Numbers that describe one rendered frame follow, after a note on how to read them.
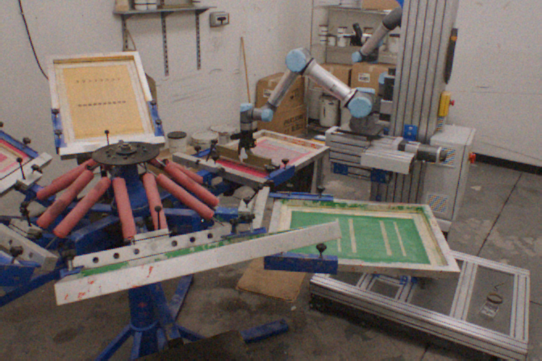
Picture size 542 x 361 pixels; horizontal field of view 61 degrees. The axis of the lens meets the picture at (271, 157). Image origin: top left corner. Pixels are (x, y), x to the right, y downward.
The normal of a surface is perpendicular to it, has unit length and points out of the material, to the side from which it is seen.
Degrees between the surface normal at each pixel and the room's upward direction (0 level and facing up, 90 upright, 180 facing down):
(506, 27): 90
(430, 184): 90
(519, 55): 90
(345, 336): 0
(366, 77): 89
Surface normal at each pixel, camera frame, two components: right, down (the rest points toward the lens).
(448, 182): -0.48, 0.32
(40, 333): 0.02, -0.93
